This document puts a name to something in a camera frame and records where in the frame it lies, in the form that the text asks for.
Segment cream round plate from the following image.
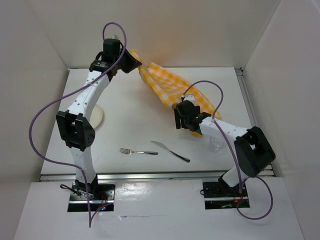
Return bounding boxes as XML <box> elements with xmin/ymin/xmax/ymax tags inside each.
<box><xmin>89</xmin><ymin>104</ymin><xmax>104</xmax><ymax>130</ymax></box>

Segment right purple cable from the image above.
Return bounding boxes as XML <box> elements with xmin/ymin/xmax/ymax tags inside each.
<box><xmin>183</xmin><ymin>80</ymin><xmax>273</xmax><ymax>221</ymax></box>

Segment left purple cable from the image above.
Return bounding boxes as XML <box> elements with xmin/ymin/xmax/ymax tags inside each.
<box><xmin>28</xmin><ymin>22</ymin><xmax>128</xmax><ymax>228</ymax></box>

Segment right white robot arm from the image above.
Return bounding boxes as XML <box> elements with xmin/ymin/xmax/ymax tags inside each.
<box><xmin>174</xmin><ymin>100</ymin><xmax>276</xmax><ymax>196</ymax></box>

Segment clear plastic cup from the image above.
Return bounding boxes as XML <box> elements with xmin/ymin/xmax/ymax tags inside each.
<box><xmin>208</xmin><ymin>136</ymin><xmax>227</xmax><ymax>155</ymax></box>

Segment silver table knife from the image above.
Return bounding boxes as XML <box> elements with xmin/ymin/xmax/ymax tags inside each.
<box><xmin>151</xmin><ymin>140</ymin><xmax>191</xmax><ymax>163</ymax></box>

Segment purple cable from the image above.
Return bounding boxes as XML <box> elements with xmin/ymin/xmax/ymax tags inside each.
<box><xmin>28</xmin><ymin>22</ymin><xmax>128</xmax><ymax>228</ymax></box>
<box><xmin>183</xmin><ymin>80</ymin><xmax>273</xmax><ymax>221</ymax></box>

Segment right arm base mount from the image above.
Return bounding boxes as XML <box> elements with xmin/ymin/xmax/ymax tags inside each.
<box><xmin>199</xmin><ymin>181</ymin><xmax>250</xmax><ymax>210</ymax></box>

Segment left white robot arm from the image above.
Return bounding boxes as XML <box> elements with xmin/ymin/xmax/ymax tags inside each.
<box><xmin>56</xmin><ymin>38</ymin><xmax>141</xmax><ymax>200</ymax></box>

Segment yellow white checkered cloth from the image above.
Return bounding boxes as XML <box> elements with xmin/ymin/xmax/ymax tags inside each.
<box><xmin>131</xmin><ymin>48</ymin><xmax>222</xmax><ymax>138</ymax></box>

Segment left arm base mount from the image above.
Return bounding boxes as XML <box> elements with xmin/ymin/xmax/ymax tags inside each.
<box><xmin>59</xmin><ymin>183</ymin><xmax>116</xmax><ymax>213</ymax></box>

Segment silver fork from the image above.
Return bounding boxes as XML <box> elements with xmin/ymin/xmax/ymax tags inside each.
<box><xmin>119</xmin><ymin>148</ymin><xmax>159</xmax><ymax>155</ymax></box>

